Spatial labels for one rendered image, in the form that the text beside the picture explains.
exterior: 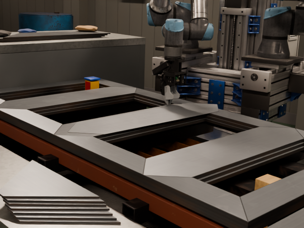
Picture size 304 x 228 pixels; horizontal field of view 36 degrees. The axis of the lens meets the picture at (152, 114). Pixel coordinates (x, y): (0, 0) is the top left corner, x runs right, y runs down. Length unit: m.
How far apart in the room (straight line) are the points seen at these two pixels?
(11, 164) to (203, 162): 0.64
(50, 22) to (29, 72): 3.43
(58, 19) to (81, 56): 3.29
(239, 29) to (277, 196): 1.36
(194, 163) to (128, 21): 4.93
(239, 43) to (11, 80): 1.14
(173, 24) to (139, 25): 4.15
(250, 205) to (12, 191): 0.62
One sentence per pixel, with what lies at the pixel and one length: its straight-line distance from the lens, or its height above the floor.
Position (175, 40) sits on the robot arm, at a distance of 1.94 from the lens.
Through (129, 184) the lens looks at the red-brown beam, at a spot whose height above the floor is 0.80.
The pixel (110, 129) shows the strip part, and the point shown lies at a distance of 1.64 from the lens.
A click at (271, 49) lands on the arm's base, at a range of 2.24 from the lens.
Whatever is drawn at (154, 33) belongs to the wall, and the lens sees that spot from 5.94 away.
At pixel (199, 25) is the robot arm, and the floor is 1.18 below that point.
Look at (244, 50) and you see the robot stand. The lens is 2.44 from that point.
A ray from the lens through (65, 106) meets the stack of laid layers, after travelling 2.02.
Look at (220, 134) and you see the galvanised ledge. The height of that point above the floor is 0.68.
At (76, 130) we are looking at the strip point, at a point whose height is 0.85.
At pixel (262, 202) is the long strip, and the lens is 1.14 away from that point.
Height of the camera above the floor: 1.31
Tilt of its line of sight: 15 degrees down
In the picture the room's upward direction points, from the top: 2 degrees clockwise
